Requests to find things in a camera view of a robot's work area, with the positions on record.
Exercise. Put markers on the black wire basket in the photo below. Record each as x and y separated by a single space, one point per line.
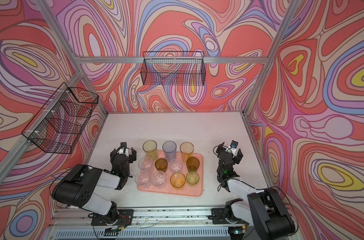
64 122
173 68

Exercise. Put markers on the tall blue cup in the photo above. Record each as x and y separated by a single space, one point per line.
170 150

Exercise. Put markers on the olive brown short cup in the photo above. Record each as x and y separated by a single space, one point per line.
192 164

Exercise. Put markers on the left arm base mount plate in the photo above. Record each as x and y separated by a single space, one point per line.
120 218

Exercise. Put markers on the clear short glass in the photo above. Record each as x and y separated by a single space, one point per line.
143 179
176 165
146 164
159 179

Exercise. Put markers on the tall yellow-green cup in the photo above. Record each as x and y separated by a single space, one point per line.
151 149

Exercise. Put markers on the pink plastic tray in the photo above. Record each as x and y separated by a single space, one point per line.
186 190

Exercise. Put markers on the black wire basket left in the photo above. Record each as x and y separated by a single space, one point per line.
64 122

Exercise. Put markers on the tall orange cup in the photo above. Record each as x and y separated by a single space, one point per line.
187 150

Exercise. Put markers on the black wire basket back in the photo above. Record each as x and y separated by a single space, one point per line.
173 68

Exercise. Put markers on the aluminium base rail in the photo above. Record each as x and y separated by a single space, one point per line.
146 217

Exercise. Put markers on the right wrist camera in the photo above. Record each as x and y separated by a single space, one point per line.
233 144

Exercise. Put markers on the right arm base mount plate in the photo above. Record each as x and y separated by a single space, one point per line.
220 216

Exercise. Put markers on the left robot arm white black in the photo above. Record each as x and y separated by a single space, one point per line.
78 186

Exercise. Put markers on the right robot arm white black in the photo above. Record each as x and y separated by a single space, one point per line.
261 209

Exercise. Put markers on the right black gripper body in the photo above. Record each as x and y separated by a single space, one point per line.
236 159

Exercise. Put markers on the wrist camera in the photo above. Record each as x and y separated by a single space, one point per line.
233 144
123 149

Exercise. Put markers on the green short cup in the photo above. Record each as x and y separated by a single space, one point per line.
192 178

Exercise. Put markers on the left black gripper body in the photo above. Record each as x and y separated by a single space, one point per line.
129 160

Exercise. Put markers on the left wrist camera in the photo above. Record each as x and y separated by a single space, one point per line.
123 149

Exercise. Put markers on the amber cup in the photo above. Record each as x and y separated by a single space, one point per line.
178 180

